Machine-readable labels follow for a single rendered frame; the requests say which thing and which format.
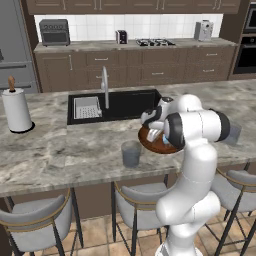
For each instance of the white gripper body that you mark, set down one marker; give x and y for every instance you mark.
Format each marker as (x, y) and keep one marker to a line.
(154, 134)

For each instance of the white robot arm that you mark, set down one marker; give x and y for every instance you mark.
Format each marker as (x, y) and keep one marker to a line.
(196, 173)

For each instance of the brown wooden ice bowl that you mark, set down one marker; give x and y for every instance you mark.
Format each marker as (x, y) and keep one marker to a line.
(150, 145)

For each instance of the pale blue ice cube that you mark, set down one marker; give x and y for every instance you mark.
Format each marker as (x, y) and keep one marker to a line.
(165, 140)

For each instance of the glass of water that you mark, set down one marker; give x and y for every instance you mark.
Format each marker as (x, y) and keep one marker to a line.
(235, 133)
(131, 155)

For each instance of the black sink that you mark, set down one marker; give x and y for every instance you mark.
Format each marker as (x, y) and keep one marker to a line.
(130, 104)

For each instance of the brown base cupboards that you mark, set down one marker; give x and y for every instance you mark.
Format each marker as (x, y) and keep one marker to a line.
(133, 68)

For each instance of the silver tap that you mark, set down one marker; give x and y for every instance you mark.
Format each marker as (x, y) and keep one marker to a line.
(105, 83)

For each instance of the grey sink drain tray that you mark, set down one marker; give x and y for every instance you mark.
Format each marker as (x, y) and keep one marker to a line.
(86, 108)

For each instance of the grey bar stool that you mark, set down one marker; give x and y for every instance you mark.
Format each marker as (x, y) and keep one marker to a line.
(233, 190)
(36, 221)
(141, 208)

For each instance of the black hob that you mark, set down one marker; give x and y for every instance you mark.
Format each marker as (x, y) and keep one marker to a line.
(155, 42)

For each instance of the black and white toaster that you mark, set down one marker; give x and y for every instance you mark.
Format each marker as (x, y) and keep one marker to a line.
(121, 37)

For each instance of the grey coffee machine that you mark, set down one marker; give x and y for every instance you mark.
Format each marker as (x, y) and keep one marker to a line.
(204, 30)

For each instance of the white paper towel roll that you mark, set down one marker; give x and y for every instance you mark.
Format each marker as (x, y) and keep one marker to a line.
(16, 108)

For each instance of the grey toaster oven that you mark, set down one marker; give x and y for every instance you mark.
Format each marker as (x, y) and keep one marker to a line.
(54, 32)

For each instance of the grey fridge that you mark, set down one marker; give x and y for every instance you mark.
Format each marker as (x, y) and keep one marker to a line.
(15, 43)

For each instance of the black wall oven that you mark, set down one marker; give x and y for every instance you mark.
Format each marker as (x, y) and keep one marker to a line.
(246, 43)

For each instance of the brown wall cupboards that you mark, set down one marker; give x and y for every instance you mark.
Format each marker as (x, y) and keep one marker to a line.
(133, 6)

